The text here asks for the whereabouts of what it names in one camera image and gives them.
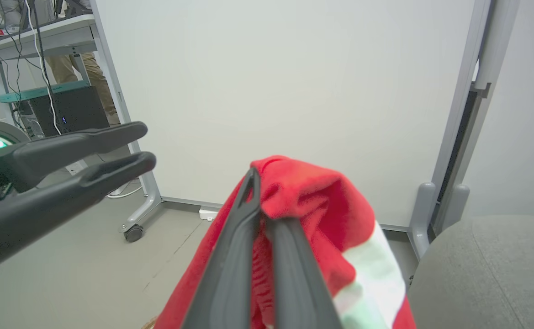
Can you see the narrow white partition panel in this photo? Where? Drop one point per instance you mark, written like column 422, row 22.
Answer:
column 522, row 114

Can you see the black caster wheel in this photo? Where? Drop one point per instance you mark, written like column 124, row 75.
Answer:
column 133, row 233

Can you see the black computer tower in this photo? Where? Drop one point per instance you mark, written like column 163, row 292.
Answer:
column 75, row 112

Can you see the grey fabric sofa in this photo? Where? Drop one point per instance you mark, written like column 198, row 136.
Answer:
column 486, row 274

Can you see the grey office desk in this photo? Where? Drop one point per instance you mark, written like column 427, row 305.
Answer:
column 43, row 39

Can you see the red white shirt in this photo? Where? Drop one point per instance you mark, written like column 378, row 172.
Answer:
column 317, row 196

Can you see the white power adapter box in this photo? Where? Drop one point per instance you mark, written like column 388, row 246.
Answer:
column 207, row 213

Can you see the large white partition panel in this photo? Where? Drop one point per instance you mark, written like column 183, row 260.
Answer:
column 294, row 91

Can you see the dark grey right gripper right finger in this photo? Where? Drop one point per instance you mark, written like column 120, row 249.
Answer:
column 298, row 283

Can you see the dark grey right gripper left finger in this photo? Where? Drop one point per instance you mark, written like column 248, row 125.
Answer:
column 230, row 274

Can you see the grey partition leg with caster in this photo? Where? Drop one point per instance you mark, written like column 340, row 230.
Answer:
column 150, row 201

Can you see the person in khaki trousers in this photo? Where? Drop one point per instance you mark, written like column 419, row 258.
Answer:
column 95, row 77

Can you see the teal desk shelf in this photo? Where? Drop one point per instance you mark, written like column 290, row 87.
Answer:
column 43, row 91

